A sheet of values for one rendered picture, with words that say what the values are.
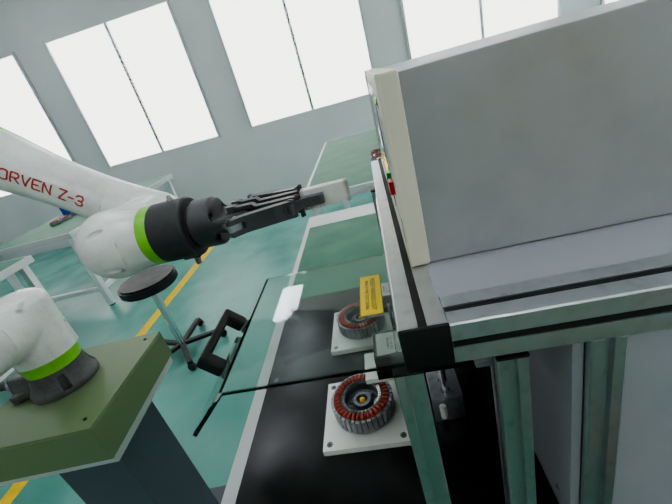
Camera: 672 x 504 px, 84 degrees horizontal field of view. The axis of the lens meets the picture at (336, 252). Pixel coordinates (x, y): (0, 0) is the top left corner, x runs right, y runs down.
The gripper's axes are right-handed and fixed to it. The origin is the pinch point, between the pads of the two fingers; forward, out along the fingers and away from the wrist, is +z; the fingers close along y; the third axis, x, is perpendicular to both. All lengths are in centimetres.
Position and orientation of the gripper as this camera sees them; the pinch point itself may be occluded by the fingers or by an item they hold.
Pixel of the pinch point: (325, 194)
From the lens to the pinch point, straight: 54.6
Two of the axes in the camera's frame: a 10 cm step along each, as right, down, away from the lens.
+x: -2.5, -8.7, -4.2
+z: 9.7, -2.1, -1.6
